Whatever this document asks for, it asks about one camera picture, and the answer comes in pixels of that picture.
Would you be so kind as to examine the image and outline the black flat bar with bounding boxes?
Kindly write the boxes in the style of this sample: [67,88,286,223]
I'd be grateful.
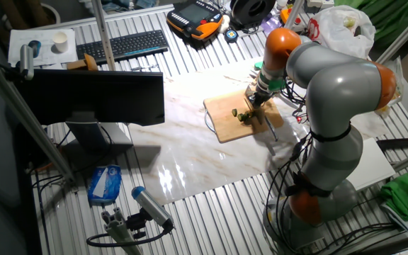
[376,137,408,152]

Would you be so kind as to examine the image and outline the upright aluminium post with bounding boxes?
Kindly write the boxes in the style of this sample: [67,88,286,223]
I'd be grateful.
[90,0,117,72]

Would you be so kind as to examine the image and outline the dark blue mouse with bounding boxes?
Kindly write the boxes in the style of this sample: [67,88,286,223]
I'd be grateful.
[28,40,43,59]

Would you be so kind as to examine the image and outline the aluminium profile stub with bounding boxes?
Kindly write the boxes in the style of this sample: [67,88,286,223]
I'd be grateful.
[101,207,145,255]

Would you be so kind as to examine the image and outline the silver camera with blue cap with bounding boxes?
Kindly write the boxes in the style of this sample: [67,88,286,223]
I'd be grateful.
[131,186,175,230]

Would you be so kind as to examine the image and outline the wooden cutting board, metal handle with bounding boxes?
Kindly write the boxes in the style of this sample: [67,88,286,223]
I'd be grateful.
[203,88,285,144]

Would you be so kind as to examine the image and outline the green cloth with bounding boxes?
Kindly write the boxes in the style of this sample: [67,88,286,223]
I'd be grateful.
[379,166,408,222]

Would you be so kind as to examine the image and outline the purple plastic bag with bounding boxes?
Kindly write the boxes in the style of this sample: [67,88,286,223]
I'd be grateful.
[260,16,283,35]

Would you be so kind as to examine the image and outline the black camera cable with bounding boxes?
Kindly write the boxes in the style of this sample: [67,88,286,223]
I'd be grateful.
[86,221,175,248]

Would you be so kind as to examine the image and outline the silver camera on pole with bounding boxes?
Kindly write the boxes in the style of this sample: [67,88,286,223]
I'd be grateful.
[19,44,35,81]

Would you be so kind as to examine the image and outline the white round bin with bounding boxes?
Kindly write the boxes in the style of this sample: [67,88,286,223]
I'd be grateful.
[40,2,62,24]

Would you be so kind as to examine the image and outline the orange and black teach pendant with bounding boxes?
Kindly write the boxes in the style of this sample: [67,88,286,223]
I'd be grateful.
[166,0,225,41]

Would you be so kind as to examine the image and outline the white rounded toy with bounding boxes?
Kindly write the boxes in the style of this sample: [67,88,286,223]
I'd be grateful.
[219,14,231,34]

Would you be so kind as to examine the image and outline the white paper sheet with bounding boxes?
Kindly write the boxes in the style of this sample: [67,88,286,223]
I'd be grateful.
[7,28,79,68]

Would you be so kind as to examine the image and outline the green curtain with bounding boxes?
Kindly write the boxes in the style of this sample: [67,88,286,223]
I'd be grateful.
[334,0,408,49]

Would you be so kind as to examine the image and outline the black keyboard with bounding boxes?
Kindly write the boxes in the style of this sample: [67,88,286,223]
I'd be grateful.
[75,29,170,66]

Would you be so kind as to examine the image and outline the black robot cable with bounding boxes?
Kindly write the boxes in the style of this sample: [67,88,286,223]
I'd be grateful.
[266,134,313,249]

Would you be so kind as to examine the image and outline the brown cardboard piece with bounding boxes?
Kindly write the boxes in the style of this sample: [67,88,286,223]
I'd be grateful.
[67,52,99,71]

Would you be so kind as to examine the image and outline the steel cleaver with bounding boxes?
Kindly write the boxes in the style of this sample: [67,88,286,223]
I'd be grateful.
[244,84,279,142]

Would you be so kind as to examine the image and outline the white paper cup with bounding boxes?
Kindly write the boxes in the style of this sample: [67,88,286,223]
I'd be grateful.
[52,31,69,54]

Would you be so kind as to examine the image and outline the black wrist cable bundle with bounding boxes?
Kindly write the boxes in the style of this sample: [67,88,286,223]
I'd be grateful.
[280,77,310,125]

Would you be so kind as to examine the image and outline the slanted aluminium frame bar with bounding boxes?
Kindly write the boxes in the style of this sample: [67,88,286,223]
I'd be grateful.
[0,49,76,182]

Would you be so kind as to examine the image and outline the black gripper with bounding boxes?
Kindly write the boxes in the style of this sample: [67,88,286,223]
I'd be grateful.
[249,86,272,109]

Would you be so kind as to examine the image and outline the blue tissue pack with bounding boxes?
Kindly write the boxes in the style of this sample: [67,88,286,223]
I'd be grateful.
[87,164,123,206]

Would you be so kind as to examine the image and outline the white flat box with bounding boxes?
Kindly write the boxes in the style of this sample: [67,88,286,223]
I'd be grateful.
[347,137,397,192]

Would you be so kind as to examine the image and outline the long aluminium bar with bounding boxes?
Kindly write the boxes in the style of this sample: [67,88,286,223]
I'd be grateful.
[375,3,408,67]

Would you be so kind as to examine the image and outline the black computer monitor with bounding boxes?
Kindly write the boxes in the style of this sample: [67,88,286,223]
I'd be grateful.
[14,69,166,154]

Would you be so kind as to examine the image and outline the orange plastic object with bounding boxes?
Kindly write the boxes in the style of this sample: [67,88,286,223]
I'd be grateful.
[280,7,302,26]

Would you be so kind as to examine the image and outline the white plastic bag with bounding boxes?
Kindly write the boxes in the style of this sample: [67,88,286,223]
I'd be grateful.
[307,5,377,60]

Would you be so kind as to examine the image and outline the green wrist mount plate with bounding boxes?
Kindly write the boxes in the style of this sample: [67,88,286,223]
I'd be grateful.
[253,60,287,92]

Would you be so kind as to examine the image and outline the slim aluminium post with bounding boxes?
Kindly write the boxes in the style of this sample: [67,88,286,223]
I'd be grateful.
[283,0,305,31]

